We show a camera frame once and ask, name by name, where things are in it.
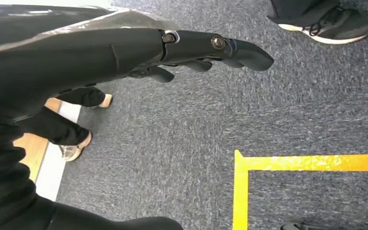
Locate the person with tan shoes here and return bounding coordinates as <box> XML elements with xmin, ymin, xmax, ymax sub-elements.
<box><xmin>17</xmin><ymin>86</ymin><xmax>114</xmax><ymax>162</ymax></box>

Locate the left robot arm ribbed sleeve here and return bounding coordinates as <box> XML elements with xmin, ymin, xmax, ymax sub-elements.
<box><xmin>0</xmin><ymin>122</ymin><xmax>184</xmax><ymax>230</ymax></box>

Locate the light wooden desk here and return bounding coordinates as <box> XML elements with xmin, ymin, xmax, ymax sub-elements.
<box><xmin>12</xmin><ymin>97</ymin><xmax>82</xmax><ymax>202</ymax></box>

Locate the person with black white-soled shoe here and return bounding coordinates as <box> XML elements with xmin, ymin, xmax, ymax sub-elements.
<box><xmin>266</xmin><ymin>0</ymin><xmax>368</xmax><ymax>45</ymax></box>

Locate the person's dark shoe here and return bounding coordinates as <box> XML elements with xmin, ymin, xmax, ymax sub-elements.
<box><xmin>280</xmin><ymin>221</ymin><xmax>340</xmax><ymax>230</ymax></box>

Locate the yellow floor tape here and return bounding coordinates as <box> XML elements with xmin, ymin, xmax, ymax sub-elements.
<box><xmin>232</xmin><ymin>149</ymin><xmax>368</xmax><ymax>230</ymax></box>

